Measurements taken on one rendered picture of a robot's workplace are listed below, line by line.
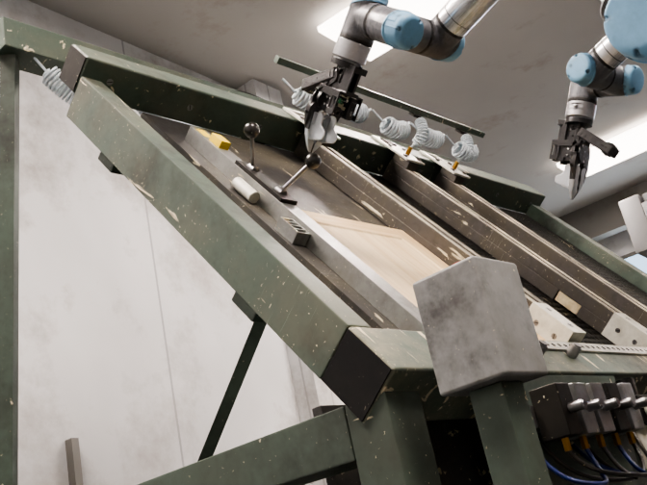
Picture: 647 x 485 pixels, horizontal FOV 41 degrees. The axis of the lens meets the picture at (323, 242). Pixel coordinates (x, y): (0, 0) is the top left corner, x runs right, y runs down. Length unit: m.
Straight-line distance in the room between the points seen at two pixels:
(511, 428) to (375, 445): 0.23
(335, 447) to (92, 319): 3.27
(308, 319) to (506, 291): 0.36
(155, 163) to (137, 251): 3.11
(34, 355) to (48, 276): 0.44
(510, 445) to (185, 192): 0.87
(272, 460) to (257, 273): 0.33
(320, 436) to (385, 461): 0.14
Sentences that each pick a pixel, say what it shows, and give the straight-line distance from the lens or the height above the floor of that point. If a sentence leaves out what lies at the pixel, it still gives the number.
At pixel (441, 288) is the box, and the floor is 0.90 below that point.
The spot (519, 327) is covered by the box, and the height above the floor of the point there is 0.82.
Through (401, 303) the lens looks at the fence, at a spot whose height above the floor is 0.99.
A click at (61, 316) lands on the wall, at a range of 4.49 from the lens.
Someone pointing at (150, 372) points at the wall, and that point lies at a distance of 4.74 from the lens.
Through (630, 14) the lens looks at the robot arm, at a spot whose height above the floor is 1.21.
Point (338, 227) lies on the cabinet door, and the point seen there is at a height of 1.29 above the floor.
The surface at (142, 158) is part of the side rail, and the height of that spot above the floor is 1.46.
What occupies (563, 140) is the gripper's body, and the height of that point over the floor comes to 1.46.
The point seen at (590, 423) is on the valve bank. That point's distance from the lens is 1.59.
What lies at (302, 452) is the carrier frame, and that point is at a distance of 1.48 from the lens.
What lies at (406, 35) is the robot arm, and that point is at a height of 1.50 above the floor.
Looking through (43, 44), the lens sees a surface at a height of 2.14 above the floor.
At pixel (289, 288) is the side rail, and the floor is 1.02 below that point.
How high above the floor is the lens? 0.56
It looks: 20 degrees up
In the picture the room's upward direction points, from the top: 12 degrees counter-clockwise
